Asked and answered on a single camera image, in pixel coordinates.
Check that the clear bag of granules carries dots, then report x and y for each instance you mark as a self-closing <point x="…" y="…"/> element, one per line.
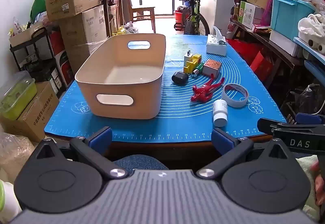
<point x="15" y="150"/>

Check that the white snack bag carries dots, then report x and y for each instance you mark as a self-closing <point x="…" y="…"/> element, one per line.
<point x="16" y="27"/>

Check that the large wrapped cardboard box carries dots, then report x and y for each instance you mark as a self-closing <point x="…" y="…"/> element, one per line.
<point x="81" y="36"/>

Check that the green black bicycle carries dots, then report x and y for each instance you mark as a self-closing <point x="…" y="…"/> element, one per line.
<point x="193" y="18"/>

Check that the white pill bottle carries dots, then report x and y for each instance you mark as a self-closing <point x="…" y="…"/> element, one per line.
<point x="220" y="112"/>

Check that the blue silicone mat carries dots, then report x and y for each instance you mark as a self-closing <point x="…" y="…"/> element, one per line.
<point x="177" y="117"/>

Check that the black metal cart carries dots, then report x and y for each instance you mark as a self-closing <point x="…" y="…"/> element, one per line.
<point x="49" y="43"/>

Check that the white charger plug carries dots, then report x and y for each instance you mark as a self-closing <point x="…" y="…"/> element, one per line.
<point x="187" y="58"/>

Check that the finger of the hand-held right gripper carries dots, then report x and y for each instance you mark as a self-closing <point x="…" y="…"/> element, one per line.
<point x="284" y="124"/>

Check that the green white product box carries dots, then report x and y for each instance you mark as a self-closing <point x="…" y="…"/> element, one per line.
<point x="247" y="14"/>

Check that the wooden table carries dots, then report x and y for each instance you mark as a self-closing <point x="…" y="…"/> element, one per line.
<point x="162" y="149"/>

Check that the wooden cabinet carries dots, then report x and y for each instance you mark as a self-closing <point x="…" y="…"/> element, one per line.
<point x="114" y="15"/>

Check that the red bucket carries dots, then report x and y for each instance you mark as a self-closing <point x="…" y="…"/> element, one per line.
<point x="179" y="17"/>

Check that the person's right hand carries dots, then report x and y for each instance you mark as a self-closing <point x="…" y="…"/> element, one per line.
<point x="320" y="188"/>

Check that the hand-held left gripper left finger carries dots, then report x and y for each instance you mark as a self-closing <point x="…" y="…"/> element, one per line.
<point x="101" y="136"/>

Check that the white cabinet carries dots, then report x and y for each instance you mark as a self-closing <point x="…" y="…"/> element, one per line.
<point x="223" y="10"/>

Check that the red paper bags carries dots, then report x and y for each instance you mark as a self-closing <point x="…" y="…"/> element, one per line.
<point x="259" y="61"/>

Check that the green container with clear lid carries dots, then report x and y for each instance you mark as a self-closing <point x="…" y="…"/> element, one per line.
<point x="20" y="97"/>

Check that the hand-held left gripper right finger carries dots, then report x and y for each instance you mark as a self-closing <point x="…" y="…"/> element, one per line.
<point x="221" y="137"/>

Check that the wooden chair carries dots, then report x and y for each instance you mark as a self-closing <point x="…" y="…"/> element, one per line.
<point x="142" y="10"/>

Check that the dark wooden bench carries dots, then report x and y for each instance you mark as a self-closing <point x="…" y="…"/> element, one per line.
<point x="266" y="38"/>

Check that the white tape roll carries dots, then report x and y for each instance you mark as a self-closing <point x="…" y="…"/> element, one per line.
<point x="228" y="100"/>

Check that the beige plastic storage bin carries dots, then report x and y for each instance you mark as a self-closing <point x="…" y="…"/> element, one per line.
<point x="119" y="107"/>

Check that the black plastic bag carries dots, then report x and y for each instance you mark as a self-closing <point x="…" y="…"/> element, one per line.
<point x="304" y="98"/>

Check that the teal plastic storage bin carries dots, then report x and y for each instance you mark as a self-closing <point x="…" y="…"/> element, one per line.
<point x="287" y="18"/>

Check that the red white appliance box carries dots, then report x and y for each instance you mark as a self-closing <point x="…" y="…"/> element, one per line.
<point x="62" y="61"/>

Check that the pale green cloth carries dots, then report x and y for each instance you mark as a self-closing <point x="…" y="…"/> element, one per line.
<point x="306" y="178"/>

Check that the white tissue box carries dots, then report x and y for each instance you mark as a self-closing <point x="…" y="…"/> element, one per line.
<point x="215" y="47"/>

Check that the person's leg in jeans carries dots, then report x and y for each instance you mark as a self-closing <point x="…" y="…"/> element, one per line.
<point x="139" y="163"/>

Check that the crumpled plastic bag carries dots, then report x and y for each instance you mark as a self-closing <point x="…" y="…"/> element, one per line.
<point x="130" y="27"/>

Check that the yellow plastic jug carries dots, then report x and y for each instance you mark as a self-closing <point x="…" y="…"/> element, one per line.
<point x="119" y="32"/>

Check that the red gold floral box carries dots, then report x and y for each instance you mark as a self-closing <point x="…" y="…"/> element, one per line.
<point x="213" y="65"/>

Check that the green bag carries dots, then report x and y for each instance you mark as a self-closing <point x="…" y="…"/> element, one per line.
<point x="38" y="5"/>

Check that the white foam box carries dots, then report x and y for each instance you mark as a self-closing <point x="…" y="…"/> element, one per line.
<point x="281" y="41"/>

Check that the black oval case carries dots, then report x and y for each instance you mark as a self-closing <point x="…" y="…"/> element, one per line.
<point x="179" y="78"/>

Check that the light blue shelf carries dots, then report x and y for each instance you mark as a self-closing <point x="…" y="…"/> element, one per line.
<point x="314" y="64"/>

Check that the yellow toy block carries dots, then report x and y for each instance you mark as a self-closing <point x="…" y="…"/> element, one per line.
<point x="190" y="64"/>

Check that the brown taped cardboard box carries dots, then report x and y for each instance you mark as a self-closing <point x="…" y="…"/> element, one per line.
<point x="38" y="117"/>

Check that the white cloth bundle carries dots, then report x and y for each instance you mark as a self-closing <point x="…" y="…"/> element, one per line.
<point x="312" y="25"/>

